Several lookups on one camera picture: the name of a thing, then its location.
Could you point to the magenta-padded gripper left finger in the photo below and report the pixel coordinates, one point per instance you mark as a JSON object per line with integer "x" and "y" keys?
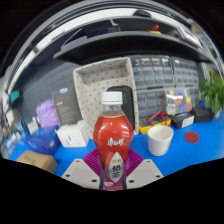
{"x": 78, "y": 171}

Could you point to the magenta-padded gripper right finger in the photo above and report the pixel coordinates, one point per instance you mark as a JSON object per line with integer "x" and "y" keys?
{"x": 146, "y": 171}

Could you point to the red drink bottle white cap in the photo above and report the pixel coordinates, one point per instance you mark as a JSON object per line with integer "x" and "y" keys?
{"x": 113, "y": 136}

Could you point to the white cup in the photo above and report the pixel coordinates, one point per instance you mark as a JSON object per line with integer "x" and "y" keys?
{"x": 160, "y": 140}

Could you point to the white carton box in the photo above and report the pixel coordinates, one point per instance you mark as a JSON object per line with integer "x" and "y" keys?
{"x": 71, "y": 135}

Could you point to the brown cardboard box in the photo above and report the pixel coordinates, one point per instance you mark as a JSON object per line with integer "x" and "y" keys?
{"x": 38, "y": 161}

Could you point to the yellow multimeter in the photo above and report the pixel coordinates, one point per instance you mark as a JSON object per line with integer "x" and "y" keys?
{"x": 143, "y": 129}

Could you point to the blue cardboard box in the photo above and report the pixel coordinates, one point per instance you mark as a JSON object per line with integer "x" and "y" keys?
{"x": 43, "y": 141}

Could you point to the flat round red coaster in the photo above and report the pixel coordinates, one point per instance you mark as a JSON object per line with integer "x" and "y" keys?
{"x": 191, "y": 137}

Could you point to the black box white label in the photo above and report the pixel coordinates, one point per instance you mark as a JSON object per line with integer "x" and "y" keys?
{"x": 181, "y": 120}

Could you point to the small white labelled box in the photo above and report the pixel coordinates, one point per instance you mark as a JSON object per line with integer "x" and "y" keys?
{"x": 32, "y": 126}

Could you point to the dark grey upright box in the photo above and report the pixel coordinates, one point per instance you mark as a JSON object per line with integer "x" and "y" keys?
{"x": 66, "y": 106}

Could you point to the purple plastic bag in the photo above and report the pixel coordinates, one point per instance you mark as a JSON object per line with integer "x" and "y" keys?
{"x": 46, "y": 113}

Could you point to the grey small-parts drawer cabinet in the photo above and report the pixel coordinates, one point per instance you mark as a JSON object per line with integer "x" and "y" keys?
{"x": 196, "y": 96}
{"x": 185, "y": 71}
{"x": 150, "y": 101}
{"x": 151, "y": 71}

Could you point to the black flat case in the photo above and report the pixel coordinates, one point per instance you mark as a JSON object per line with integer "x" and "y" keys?
{"x": 202, "y": 114}

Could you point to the white perforated tray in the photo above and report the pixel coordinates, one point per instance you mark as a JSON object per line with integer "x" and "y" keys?
{"x": 96, "y": 78}

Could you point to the green potted plant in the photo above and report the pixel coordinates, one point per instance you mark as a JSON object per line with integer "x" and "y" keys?
{"x": 213, "y": 93}

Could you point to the dark overhead shelf unit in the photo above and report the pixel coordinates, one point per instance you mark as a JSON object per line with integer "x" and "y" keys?
{"x": 126, "y": 41}

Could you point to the long white overhead light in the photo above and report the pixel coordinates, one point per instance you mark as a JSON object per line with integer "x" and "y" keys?
{"x": 83, "y": 18}

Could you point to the teal wall-mounted box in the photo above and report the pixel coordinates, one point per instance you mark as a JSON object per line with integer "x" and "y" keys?
{"x": 14, "y": 96}

